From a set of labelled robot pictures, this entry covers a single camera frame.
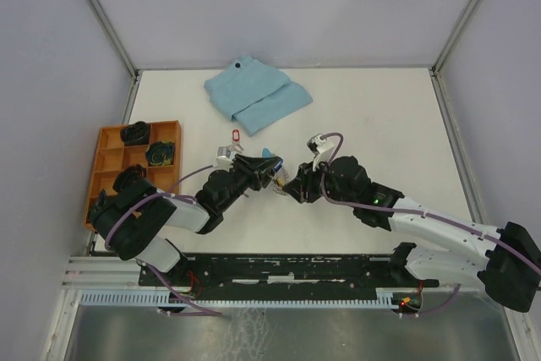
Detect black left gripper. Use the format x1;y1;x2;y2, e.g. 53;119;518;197
218;152;281;211

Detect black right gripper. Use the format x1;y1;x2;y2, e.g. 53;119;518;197
281;155;356;208

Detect metal key organizer blue handle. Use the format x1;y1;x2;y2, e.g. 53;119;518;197
261;148;290;196

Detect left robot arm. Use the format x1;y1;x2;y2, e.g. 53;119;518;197
88;155;283;285

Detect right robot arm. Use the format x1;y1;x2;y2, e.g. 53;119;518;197
283;156;540;313

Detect red tag key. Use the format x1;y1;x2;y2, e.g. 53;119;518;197
230;129;244;152

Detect light blue cloth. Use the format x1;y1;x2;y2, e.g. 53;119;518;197
204;55;313;136

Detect orange compartment tray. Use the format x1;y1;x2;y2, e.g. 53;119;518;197
85;121;182;213

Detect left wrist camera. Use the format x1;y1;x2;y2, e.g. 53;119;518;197
216;146;233;170

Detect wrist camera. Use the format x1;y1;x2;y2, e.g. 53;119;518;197
307;134;336;172
216;146;233;170

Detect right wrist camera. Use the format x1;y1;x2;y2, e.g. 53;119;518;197
307;134;336;172

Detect blue green coiled cable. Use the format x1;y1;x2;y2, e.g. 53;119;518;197
145;139;177;167

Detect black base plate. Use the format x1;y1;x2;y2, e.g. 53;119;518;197
164;253;440;302

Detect black coiled cable middle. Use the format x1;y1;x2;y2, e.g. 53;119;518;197
112;166;149;193

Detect black coiled cable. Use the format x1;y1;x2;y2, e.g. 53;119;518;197
120;122;152;144
112;166;149;193

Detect black coiled cable top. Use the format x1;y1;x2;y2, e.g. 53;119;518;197
120;122;152;144

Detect white cable duct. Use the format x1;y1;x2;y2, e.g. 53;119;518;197
79;287;402;307

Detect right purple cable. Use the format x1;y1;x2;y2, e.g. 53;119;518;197
314;131;541;315

